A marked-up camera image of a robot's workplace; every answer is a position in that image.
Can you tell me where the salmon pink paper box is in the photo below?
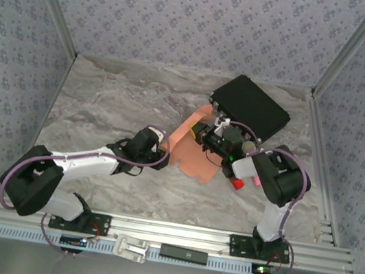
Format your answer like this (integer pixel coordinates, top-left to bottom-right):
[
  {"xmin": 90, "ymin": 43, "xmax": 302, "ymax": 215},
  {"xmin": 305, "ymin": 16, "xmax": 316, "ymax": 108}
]
[{"xmin": 163, "ymin": 99, "xmax": 231, "ymax": 187}]

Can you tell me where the pink toy microphone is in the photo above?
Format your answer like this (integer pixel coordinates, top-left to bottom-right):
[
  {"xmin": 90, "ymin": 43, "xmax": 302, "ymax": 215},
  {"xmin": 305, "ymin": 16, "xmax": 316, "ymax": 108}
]
[{"xmin": 236, "ymin": 140, "xmax": 268, "ymax": 187}]

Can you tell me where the red block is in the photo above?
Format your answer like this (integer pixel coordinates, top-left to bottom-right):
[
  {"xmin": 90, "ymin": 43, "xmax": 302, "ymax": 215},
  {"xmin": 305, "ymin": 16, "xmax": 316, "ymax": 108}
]
[{"xmin": 229, "ymin": 177, "xmax": 245, "ymax": 192}]

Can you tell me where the black metal case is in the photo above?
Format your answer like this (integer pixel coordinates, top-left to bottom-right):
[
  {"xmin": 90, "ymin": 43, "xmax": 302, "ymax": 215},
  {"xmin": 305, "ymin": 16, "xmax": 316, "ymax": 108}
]
[{"xmin": 203, "ymin": 69, "xmax": 297, "ymax": 150}]

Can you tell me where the small circuit board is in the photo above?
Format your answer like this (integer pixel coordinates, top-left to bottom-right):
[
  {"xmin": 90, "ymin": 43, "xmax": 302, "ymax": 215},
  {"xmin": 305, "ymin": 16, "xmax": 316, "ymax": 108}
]
[
  {"xmin": 59, "ymin": 234, "xmax": 89, "ymax": 249},
  {"xmin": 256, "ymin": 264, "xmax": 277, "ymax": 274}
]

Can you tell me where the black bar device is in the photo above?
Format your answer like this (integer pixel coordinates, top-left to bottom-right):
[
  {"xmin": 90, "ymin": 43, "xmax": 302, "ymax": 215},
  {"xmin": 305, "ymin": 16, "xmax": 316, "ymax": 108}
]
[{"xmin": 158, "ymin": 243, "xmax": 209, "ymax": 266}]

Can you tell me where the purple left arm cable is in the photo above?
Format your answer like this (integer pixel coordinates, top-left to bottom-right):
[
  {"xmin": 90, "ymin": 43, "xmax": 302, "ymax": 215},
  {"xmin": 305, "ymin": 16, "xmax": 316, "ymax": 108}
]
[{"xmin": 0, "ymin": 102, "xmax": 175, "ymax": 235}]

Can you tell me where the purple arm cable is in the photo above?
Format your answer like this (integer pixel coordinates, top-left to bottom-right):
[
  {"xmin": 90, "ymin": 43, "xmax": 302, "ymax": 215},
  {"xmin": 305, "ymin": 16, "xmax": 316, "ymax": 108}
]
[
  {"xmin": 0, "ymin": 102, "xmax": 175, "ymax": 235},
  {"xmin": 213, "ymin": 119, "xmax": 319, "ymax": 243}
]

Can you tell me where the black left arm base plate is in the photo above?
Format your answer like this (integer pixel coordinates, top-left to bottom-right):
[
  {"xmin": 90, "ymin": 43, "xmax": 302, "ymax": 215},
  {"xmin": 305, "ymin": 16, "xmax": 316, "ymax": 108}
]
[{"xmin": 47, "ymin": 205, "xmax": 113, "ymax": 237}]

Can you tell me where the aluminium frame rail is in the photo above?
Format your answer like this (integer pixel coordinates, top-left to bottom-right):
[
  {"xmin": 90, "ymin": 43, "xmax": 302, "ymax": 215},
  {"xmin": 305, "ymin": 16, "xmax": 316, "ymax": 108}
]
[{"xmin": 0, "ymin": 194, "xmax": 358, "ymax": 274}]

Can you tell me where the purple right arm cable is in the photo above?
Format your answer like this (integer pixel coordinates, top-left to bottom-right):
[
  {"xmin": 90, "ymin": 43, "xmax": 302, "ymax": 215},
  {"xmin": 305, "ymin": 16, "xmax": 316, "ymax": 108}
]
[{"xmin": 213, "ymin": 119, "xmax": 319, "ymax": 243}]

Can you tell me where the white plastic bracket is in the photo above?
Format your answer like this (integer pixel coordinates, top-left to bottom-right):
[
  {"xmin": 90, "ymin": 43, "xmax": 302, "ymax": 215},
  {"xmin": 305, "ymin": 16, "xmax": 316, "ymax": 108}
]
[{"xmin": 111, "ymin": 233, "xmax": 152, "ymax": 265}]

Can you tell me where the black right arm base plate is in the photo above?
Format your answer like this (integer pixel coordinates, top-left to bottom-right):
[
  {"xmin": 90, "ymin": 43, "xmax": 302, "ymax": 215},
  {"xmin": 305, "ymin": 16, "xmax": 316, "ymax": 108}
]
[{"xmin": 226, "ymin": 233, "xmax": 293, "ymax": 266}]

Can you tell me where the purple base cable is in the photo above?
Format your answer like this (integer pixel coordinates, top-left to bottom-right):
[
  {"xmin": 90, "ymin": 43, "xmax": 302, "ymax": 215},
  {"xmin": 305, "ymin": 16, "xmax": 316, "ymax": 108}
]
[
  {"xmin": 36, "ymin": 212, "xmax": 83, "ymax": 257},
  {"xmin": 252, "ymin": 236, "xmax": 298, "ymax": 274}
]

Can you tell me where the slotted grey cable duct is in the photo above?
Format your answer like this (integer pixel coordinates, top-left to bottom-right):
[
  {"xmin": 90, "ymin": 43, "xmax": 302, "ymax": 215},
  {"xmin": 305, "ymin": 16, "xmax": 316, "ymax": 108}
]
[{"xmin": 0, "ymin": 223, "xmax": 255, "ymax": 274}]

